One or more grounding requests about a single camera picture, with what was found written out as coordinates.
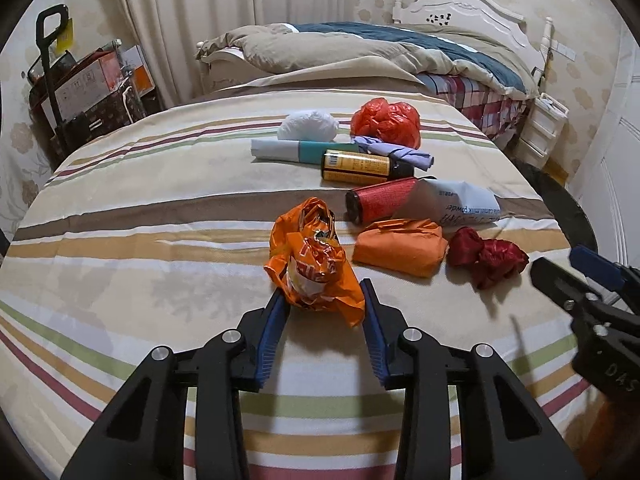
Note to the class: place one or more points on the brown patterned storage bag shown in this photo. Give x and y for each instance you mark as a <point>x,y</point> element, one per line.
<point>110,115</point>

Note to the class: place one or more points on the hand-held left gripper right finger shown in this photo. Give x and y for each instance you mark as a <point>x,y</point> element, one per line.
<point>375,345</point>

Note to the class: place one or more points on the orange snack wrapper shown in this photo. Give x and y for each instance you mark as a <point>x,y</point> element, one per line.
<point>310,260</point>

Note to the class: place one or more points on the white printed powder packet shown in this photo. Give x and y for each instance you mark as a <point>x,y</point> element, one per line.
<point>450,200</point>

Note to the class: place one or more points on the lavender cloth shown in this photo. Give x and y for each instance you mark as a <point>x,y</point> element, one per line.
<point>405,152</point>

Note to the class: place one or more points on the dark red crumpled bag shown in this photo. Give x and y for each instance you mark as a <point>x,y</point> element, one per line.
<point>485,257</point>

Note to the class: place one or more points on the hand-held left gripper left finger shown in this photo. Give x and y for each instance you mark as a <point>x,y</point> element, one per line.
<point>270,340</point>

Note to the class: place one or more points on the white plastic drawer unit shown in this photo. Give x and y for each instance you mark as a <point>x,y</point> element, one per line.
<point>537,130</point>

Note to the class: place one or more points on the white and teal packet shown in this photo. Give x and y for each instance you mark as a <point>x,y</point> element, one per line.
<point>280,150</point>

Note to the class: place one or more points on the white crumpled plastic bag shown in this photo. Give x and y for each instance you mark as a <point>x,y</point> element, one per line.
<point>307,126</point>

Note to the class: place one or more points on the bed with beige duvet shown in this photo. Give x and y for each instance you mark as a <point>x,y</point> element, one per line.
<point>465,10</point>

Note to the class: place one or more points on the folded orange cloth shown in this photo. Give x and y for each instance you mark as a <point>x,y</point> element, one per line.
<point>400,250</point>

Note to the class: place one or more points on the black hand trolley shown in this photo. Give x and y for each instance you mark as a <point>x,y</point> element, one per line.
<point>47,75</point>

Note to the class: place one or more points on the yellow can with black cap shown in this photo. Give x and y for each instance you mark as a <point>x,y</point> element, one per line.
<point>355,166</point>

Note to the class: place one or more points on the white wall switch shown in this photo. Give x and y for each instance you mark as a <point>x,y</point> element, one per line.
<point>562,50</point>

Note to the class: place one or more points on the red-orange crumpled plastic bag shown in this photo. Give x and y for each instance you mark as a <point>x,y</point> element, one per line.
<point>385,120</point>

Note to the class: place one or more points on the orange and white carton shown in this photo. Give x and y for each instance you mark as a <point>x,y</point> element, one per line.
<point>140,70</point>

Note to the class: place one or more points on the plaid mattress sheet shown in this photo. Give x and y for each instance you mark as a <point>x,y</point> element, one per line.
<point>480,105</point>

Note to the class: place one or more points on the yellow tag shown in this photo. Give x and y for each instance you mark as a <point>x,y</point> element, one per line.
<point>67,35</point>

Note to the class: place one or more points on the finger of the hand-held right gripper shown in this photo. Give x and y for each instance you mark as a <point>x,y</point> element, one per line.
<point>562,285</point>
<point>597,265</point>

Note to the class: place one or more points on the beige and teal duvet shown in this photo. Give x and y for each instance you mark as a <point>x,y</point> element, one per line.
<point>320,50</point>

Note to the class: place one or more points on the striped bed sheet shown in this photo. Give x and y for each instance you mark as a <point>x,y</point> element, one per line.
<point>150,210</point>

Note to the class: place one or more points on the white and orange cardboard box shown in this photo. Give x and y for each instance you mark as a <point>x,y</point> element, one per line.
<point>85,82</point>

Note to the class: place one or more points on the cream curtain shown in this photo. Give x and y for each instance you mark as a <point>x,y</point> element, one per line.
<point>200,0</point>

